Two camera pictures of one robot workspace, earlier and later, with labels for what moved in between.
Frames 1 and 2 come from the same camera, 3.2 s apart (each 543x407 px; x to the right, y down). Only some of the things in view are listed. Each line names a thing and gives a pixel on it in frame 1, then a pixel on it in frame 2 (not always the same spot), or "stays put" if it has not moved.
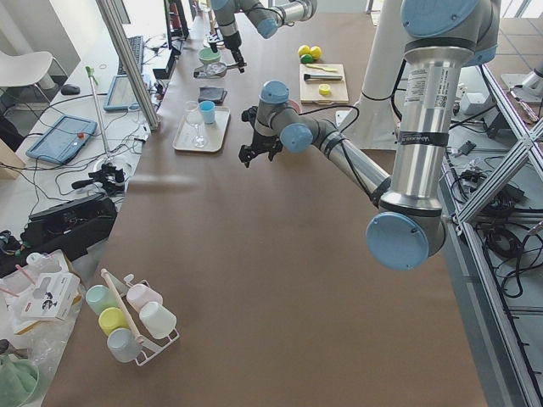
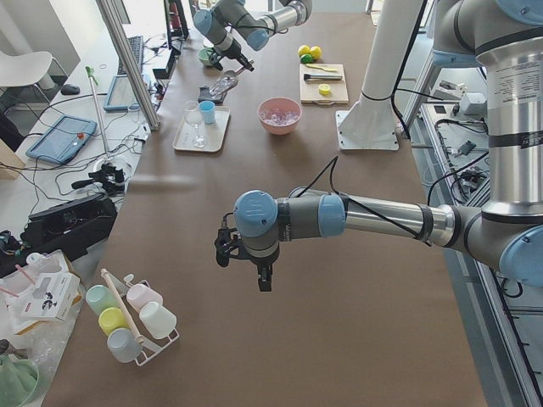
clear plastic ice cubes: [211, 70] → [225, 83]
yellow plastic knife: [327, 69] stays put
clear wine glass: [194, 117] stays put
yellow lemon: [304, 49] stays put
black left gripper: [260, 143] → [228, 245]
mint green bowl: [208, 57] stays put
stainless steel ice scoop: [213, 70] → [228, 80]
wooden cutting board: [310, 90] stays put
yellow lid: [324, 89] stays put
